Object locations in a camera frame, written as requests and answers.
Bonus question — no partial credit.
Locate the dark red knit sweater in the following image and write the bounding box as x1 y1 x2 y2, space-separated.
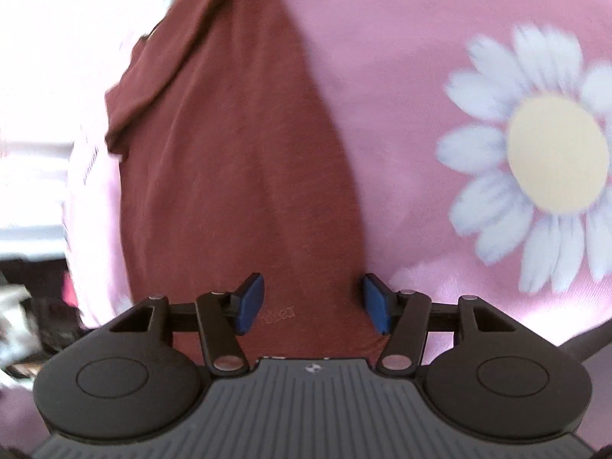
106 0 384 360

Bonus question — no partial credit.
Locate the pink floral bed sheet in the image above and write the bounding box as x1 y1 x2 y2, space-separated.
0 0 612 450

